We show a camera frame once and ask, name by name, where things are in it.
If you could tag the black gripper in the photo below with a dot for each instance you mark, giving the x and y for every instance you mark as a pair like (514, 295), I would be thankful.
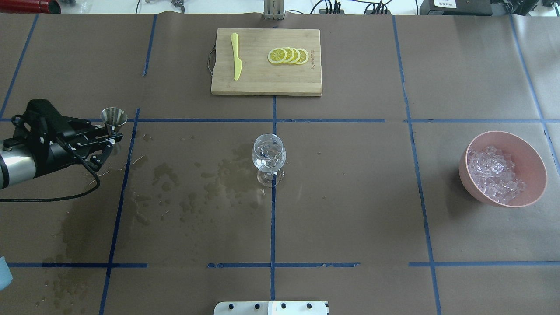
(56, 152)

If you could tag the steel jigger measuring cup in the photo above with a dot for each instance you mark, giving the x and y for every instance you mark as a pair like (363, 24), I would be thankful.
(113, 119)

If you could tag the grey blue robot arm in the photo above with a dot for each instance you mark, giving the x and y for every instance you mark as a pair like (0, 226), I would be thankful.
(43, 145)

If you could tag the clear wine glass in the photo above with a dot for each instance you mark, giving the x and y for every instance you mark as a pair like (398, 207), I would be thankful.
(269, 156)

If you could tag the pile of clear ice cubes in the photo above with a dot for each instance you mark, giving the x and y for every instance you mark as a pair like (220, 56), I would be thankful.
(493, 172)

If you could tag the red cylinder bottle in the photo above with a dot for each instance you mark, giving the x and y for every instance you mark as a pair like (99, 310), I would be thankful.
(30, 7)

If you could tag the yellow plastic knife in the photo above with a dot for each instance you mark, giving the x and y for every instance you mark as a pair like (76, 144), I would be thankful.
(236, 58)

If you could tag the bamboo cutting board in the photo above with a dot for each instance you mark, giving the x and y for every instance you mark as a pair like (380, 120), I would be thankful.
(260, 77)

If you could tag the lemon slice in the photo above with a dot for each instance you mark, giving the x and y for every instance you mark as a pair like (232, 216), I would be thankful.
(295, 56)
(288, 54)
(277, 56)
(303, 56)

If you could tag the black power strip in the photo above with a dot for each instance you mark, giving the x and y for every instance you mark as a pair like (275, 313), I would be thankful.
(331, 7)

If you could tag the black box device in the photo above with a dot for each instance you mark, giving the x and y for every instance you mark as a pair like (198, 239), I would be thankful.
(456, 7)

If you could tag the pink bowl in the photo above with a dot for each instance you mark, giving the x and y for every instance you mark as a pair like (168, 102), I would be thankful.
(529, 167)

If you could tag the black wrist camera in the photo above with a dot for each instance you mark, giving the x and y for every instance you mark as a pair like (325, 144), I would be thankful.
(46, 121)

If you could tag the grey metal bracket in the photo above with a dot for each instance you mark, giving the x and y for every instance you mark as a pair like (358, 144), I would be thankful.
(273, 10)

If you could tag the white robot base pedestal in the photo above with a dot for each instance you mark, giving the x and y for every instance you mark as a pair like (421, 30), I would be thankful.
(272, 308)

